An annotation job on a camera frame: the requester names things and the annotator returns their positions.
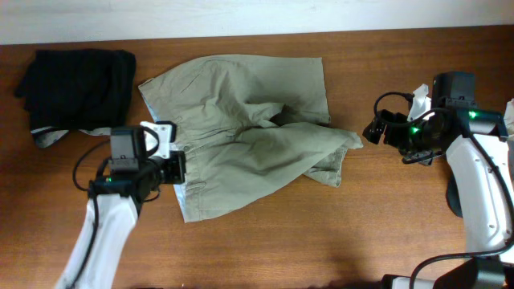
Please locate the folded black garment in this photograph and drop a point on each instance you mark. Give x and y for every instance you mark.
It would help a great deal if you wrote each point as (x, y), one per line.
(78, 89)

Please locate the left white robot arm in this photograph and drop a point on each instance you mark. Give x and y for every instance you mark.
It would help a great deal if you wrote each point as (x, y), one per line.
(113, 209)

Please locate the dark teal garment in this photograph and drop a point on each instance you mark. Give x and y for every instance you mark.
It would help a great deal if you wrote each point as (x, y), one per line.
(452, 197)

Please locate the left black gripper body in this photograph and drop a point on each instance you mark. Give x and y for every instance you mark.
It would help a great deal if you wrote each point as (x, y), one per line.
(177, 167)

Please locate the grey cloth under black garment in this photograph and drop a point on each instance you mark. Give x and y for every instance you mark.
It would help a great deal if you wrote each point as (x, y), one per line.
(46, 136)

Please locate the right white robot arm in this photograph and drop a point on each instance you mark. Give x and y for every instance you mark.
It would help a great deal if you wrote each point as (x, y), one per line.
(474, 142)

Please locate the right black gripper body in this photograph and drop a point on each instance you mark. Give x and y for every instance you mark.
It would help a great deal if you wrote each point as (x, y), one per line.
(387, 131)

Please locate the khaki cargo shorts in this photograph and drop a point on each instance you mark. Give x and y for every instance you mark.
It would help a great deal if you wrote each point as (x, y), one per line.
(248, 126)

